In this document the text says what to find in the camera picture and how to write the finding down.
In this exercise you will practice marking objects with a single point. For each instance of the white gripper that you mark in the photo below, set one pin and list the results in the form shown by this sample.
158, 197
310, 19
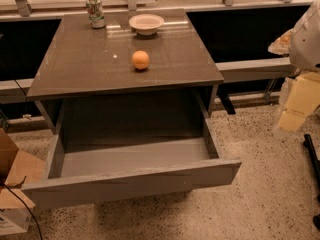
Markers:
306, 42

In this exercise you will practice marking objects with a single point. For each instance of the orange fruit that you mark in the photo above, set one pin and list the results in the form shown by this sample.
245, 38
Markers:
140, 60

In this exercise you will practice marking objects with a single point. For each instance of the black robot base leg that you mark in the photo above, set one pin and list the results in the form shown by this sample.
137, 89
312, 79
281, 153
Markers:
315, 163

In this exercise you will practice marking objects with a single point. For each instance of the grey cabinet with glossy top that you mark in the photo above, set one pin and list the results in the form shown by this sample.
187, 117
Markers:
82, 61

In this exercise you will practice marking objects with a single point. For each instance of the open grey top drawer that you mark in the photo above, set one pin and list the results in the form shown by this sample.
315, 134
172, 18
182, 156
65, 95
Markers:
129, 149

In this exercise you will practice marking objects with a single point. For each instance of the white ceramic bowl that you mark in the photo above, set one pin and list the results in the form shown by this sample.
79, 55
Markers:
146, 24

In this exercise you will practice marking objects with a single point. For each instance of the green soda can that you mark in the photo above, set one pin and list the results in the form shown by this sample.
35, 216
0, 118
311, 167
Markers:
95, 13

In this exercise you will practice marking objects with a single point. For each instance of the brown cardboard box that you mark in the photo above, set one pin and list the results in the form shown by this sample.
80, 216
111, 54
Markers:
16, 168

